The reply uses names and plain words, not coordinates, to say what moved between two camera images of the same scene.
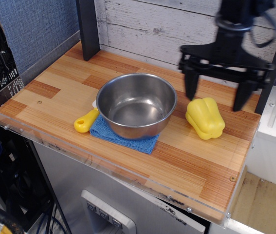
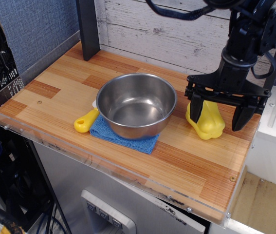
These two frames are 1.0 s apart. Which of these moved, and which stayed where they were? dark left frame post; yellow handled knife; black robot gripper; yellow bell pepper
Moved: black robot gripper
Stayed: dark left frame post; yellow bell pepper; yellow handled knife
